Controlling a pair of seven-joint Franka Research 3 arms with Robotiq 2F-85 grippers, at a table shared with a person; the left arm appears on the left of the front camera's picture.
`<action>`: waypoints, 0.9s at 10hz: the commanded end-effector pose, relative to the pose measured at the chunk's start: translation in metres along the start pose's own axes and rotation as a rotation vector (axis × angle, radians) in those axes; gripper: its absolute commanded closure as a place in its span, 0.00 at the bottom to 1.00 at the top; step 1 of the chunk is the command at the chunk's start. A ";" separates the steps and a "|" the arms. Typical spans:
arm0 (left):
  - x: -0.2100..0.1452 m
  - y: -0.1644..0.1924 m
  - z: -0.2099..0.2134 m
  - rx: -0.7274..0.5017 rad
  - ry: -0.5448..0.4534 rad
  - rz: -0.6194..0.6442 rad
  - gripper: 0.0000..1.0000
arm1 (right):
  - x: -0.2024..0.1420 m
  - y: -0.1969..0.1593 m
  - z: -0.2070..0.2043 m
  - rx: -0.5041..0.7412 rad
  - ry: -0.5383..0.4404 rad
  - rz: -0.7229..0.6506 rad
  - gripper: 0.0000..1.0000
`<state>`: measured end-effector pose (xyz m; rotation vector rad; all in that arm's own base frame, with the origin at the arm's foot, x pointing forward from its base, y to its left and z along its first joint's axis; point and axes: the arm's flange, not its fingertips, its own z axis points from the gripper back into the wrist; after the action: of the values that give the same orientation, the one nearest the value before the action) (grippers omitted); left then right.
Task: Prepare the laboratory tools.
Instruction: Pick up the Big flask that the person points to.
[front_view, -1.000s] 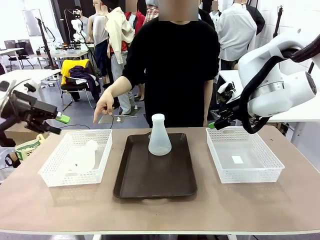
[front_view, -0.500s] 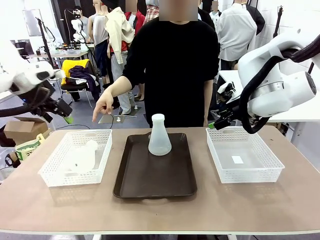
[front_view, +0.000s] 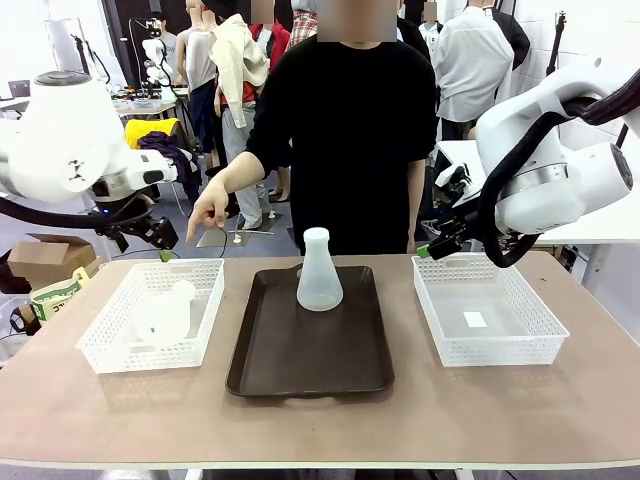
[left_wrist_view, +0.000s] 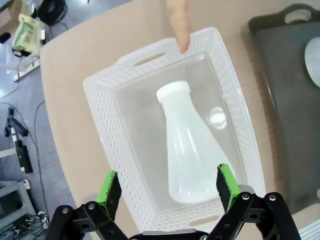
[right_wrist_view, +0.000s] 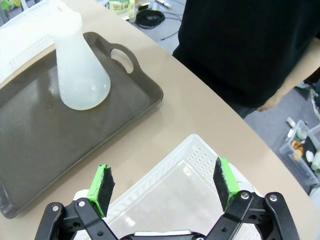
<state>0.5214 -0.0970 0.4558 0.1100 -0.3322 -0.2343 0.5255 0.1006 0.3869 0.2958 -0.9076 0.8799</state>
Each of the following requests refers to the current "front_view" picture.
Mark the brown cardboard box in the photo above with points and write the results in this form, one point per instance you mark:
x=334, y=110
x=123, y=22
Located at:
x=50, y=257

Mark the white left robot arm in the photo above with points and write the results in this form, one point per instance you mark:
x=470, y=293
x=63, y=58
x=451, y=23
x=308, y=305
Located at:
x=60, y=140

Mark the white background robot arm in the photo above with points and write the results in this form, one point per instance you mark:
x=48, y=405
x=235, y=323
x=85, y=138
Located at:
x=155, y=50

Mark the black camera tripod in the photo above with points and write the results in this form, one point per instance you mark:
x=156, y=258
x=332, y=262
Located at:
x=87, y=52

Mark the mannequin with black jacket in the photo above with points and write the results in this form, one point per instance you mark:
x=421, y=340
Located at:
x=517, y=35

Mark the dark brown plastic tray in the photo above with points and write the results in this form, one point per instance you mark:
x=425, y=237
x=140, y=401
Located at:
x=310, y=350

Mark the translucent plastic conical flask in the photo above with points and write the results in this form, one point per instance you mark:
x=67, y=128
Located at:
x=165, y=320
x=320, y=285

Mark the person's left forearm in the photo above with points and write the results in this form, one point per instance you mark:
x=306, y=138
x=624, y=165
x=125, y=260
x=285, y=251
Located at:
x=416, y=200

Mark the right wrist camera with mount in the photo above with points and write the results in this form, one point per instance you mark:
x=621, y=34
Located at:
x=452, y=180

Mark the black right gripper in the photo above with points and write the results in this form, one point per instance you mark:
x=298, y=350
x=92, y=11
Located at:
x=470, y=230

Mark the person in black shirt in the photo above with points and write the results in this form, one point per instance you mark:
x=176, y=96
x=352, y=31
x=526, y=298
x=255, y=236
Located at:
x=350, y=150

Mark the plaid shirt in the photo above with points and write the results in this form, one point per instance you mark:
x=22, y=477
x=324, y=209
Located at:
x=302, y=30

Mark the person's right forearm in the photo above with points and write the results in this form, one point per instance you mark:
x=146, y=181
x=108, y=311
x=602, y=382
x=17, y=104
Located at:
x=245, y=170

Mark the yellow cloth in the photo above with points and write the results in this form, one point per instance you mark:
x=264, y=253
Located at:
x=145, y=132

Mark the person in red garment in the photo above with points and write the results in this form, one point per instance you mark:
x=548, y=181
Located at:
x=277, y=40

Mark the white perforated plastic basket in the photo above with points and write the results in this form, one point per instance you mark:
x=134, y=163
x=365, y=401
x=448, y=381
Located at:
x=530, y=340
x=115, y=345

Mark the metal mannequin base plate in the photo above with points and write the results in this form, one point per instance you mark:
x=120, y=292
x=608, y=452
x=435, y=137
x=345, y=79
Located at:
x=250, y=239

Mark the dark purple jacket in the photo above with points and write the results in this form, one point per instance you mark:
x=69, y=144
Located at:
x=185, y=170

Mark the person's right hand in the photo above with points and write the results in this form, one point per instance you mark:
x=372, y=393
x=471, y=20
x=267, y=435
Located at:
x=212, y=200

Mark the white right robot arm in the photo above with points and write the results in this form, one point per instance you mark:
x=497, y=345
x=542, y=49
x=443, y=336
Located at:
x=550, y=170

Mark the mannequin with white tank top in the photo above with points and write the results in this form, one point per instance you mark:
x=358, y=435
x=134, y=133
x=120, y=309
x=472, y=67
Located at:
x=197, y=60

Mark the background work desk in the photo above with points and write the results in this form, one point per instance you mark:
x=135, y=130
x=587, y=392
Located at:
x=145, y=106

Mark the black light stand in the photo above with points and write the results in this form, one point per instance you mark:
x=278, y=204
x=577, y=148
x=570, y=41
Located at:
x=555, y=50

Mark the green and white paper bag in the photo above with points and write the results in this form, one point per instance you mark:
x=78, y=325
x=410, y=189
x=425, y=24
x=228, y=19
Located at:
x=55, y=300

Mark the person's left hand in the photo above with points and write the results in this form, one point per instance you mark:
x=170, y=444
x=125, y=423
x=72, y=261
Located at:
x=415, y=246

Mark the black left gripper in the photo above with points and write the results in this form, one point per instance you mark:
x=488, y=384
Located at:
x=160, y=232

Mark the white label sticker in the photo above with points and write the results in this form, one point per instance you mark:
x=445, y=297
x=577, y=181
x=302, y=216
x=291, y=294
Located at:
x=475, y=320

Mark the mannequin with cream jacket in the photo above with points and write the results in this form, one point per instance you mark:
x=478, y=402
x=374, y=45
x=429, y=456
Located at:
x=240, y=75

